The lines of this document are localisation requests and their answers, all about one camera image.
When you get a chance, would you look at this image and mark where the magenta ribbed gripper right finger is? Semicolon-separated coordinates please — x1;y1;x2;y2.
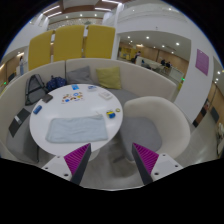
132;143;159;185

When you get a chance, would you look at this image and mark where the yellow-green cushion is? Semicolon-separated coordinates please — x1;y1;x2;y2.
96;67;122;89

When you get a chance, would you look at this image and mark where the blue white card pack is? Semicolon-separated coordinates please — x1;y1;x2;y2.
87;85;97;92

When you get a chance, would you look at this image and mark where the light blue card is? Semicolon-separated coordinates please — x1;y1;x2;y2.
71;85;79;90

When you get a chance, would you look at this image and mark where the magenta wall sign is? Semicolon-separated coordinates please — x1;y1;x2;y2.
195;50;209;75

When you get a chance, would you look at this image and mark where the dark phone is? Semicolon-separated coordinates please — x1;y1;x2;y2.
42;94;53;103

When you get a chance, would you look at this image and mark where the middle yellow acoustic panel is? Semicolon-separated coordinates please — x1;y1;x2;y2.
53;25;85;61

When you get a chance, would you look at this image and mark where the dark blue bag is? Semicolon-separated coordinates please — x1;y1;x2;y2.
46;76;67;91

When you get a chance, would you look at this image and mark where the colourful sticker sheet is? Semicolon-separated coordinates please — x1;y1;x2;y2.
61;92;84;104

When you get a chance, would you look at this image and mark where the curved white sofa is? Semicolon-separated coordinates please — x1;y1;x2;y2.
0;58;176;162

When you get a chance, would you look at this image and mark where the round white table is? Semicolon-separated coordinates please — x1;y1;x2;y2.
29;84;123;160

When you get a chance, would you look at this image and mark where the small blue box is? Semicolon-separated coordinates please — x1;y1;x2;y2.
33;105;42;114

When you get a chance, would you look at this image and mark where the left yellow acoustic panel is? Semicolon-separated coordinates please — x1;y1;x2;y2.
28;30;53;70

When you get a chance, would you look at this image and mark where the yellow acoustic panel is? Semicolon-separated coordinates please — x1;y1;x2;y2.
53;25;85;61
85;25;115;59
28;30;53;70

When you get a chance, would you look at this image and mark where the white flat box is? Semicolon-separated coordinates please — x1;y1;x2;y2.
99;91;112;100

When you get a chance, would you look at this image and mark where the grey backpack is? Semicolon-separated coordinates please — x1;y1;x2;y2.
25;74;47;105

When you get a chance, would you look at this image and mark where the dark laptop on sofa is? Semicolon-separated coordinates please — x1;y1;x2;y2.
9;108;30;137

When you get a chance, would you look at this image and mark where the right yellow acoustic panel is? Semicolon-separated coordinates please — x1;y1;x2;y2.
85;25;115;59

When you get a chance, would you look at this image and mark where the blue yellow toy block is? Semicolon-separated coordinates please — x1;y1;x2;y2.
106;111;116;119

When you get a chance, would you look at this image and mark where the grey cushion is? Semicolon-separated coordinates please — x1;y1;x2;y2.
66;66;93;84

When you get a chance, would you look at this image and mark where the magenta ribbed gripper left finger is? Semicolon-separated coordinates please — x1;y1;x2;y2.
64;143;91;185

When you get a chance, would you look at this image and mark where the white armchair grey seat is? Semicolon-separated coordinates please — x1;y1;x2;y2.
119;96;190;161

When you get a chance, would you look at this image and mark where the light blue towel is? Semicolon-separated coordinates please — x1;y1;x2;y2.
45;114;108;143

